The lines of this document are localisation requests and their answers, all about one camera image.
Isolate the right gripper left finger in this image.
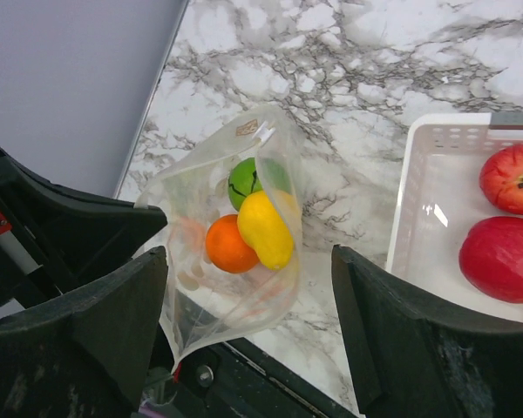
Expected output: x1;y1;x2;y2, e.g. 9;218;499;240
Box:
0;246;167;417

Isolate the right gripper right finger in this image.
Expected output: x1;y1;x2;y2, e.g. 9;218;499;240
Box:
331;246;523;417

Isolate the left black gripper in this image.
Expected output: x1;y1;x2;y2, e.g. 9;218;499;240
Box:
0;147;166;308

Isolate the red toy apple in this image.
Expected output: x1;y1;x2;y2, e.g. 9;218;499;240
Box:
458;216;523;304

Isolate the white perforated plastic basket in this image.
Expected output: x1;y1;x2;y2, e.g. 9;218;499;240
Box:
385;112;523;322

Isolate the orange toy fruit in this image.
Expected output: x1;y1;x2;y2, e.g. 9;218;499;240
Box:
205;214;259;273

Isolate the clear zip top bag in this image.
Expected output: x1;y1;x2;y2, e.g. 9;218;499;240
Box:
135;105;303;363

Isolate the yellow toy pear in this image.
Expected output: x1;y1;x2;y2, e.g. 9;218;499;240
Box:
237;191;294;271

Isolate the red toy pomegranate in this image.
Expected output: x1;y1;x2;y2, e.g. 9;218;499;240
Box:
479;144;523;215

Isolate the green toy watermelon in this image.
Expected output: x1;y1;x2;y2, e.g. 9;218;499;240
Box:
228;157;291;211

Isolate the black metal base rail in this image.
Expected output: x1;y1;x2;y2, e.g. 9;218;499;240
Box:
140;337;354;417

